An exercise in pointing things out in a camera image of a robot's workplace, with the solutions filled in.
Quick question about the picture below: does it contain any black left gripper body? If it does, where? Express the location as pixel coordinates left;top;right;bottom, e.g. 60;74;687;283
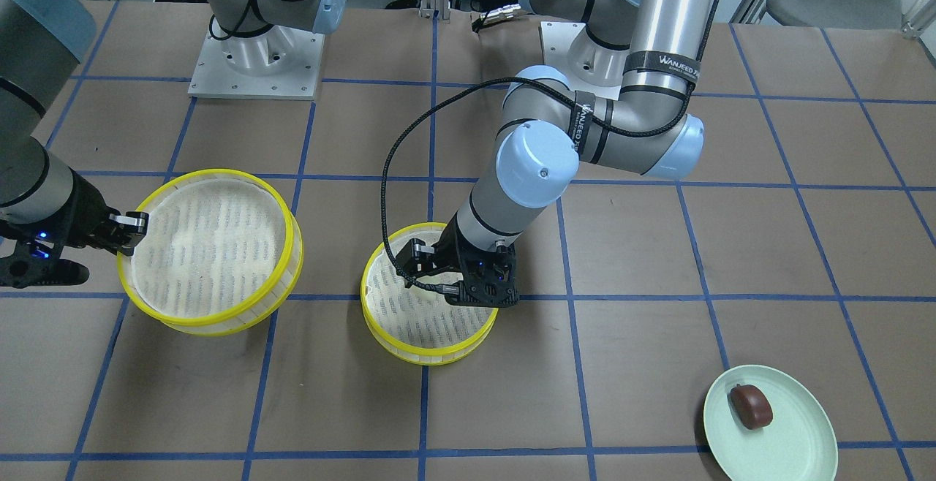
395;218;519;308

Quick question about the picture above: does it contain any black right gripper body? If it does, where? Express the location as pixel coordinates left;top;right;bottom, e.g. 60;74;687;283
1;172;121;289

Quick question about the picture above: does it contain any yellow bamboo steamer layer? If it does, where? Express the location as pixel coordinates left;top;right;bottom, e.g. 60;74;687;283
360;245;497;366
117;169;304;336

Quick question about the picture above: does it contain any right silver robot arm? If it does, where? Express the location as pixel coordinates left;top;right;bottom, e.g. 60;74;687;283
1;0;347;289

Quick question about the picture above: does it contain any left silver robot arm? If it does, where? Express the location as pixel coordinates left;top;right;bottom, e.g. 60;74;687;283
383;0;720;308

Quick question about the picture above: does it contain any dark brown bun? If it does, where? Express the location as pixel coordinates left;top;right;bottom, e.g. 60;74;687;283
728;384;774;431

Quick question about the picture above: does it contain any light green round plate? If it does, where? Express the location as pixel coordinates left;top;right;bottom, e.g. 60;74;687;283
703;364;839;480

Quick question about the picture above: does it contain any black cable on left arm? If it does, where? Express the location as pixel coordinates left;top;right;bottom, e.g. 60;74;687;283
380;0;728;299

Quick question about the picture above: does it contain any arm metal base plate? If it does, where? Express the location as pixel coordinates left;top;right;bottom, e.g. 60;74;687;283
188;12;337;101
540;21;630;100

